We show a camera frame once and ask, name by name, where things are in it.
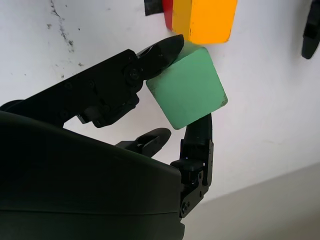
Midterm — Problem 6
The black tape strip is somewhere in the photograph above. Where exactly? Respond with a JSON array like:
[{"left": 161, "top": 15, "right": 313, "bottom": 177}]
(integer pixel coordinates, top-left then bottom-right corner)
[{"left": 143, "top": 0, "right": 165, "bottom": 17}]

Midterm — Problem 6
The green cube block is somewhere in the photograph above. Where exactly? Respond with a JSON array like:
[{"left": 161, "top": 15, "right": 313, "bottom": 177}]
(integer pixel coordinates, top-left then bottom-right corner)
[{"left": 145, "top": 41, "right": 229, "bottom": 130}]

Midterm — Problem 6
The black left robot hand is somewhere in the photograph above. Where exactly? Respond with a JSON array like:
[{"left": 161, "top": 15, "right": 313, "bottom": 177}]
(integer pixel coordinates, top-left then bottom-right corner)
[{"left": 301, "top": 0, "right": 320, "bottom": 60}]

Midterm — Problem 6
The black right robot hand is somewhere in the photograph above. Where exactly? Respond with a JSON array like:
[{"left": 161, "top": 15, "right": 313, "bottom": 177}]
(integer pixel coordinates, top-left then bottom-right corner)
[{"left": 0, "top": 34, "right": 215, "bottom": 240}]

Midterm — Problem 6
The yellow cube block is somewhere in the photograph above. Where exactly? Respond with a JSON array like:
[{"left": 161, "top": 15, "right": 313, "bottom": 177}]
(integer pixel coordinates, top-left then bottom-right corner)
[{"left": 171, "top": 0, "right": 238, "bottom": 45}]

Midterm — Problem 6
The red cube block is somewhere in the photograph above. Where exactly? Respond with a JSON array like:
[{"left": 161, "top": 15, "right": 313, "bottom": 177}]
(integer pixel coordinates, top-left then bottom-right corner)
[{"left": 161, "top": 0, "right": 176, "bottom": 32}]

